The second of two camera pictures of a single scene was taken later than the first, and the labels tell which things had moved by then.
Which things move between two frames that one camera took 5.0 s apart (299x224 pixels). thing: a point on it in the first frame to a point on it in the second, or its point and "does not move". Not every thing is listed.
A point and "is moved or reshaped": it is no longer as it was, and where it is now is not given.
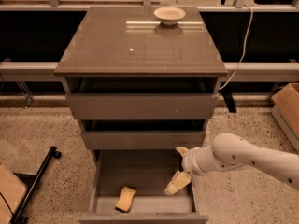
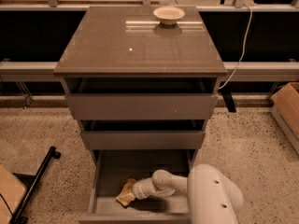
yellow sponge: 125,199 is moved or reshaped
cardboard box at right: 285,110 does not move
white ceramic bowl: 169,15 does not move
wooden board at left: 12,190 does not move
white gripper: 191,162 to 138,189
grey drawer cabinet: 145,79 does not move
